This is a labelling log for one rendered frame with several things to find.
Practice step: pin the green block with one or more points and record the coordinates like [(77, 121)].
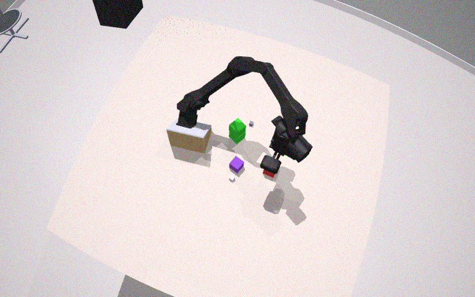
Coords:
[(237, 127), (237, 140)]

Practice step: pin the red block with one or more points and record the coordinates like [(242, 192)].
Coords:
[(268, 173)]

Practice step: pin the purple cube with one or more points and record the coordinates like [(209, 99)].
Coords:
[(236, 164)]

